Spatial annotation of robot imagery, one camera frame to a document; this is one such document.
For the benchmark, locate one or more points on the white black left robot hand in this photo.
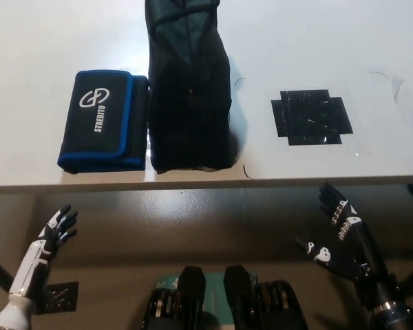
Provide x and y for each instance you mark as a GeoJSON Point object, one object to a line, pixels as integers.
{"type": "Point", "coordinates": [34, 261]}

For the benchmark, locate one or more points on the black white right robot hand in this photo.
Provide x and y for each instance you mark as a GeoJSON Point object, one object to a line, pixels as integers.
{"type": "Point", "coordinates": [354, 251]}

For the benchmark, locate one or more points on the black fabric lunch bag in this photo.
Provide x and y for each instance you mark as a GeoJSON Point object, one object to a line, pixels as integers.
{"type": "Point", "coordinates": [189, 120]}

